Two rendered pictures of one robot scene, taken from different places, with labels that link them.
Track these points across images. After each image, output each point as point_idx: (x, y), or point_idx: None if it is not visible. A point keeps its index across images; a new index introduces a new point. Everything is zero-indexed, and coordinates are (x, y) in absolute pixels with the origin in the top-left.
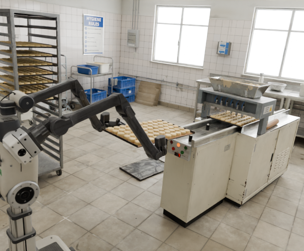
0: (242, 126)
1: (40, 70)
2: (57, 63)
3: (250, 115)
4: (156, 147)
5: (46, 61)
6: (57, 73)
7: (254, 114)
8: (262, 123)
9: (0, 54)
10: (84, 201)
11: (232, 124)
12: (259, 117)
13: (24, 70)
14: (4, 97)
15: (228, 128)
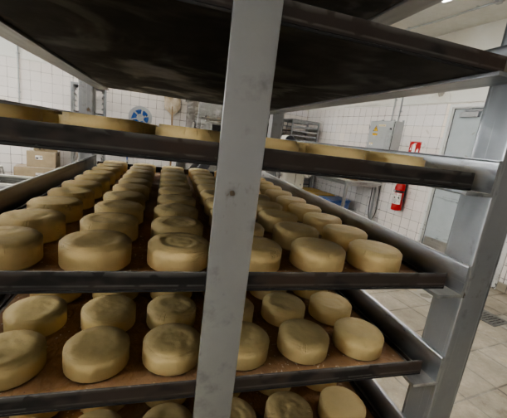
0: None
1: (136, 170)
2: (95, 114)
3: None
4: (184, 168)
5: (65, 110)
6: (95, 158)
7: None
8: None
9: (343, 104)
10: None
11: None
12: None
13: (209, 182)
14: (297, 138)
15: (0, 174)
